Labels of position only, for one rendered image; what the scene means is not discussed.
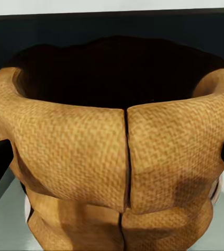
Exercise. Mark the popcorn bag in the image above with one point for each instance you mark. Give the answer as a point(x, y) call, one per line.
point(116, 142)

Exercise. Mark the microwave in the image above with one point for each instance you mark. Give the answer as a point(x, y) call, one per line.
point(27, 23)

